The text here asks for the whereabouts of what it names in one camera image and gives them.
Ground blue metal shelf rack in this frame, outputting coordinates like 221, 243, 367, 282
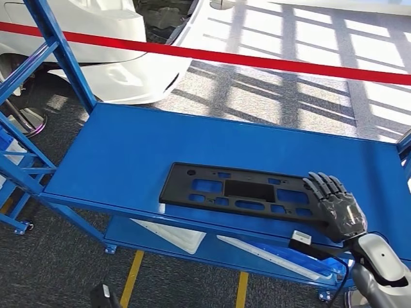
0, 0, 411, 298
0, 127, 35, 235

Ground white plastic bin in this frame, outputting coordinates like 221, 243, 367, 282
0, 140, 28, 188

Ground red barrier belt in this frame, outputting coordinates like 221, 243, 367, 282
0, 21, 411, 86

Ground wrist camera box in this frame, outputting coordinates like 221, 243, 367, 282
288, 230, 313, 252
90, 282, 122, 308

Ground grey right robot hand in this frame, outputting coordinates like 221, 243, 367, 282
302, 171, 369, 244

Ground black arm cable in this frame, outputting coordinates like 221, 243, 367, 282
313, 250, 352, 296

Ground blue plastic bin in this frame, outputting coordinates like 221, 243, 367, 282
0, 127, 14, 151

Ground black plastic mounting plate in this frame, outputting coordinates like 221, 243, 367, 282
159, 162, 332, 226

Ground stacked white plastic trays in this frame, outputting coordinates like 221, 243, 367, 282
131, 219, 206, 255

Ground white car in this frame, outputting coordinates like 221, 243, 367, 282
0, 0, 206, 105

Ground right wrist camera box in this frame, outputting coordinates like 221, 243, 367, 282
288, 230, 313, 252

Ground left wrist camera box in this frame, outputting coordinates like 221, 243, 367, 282
90, 282, 122, 308

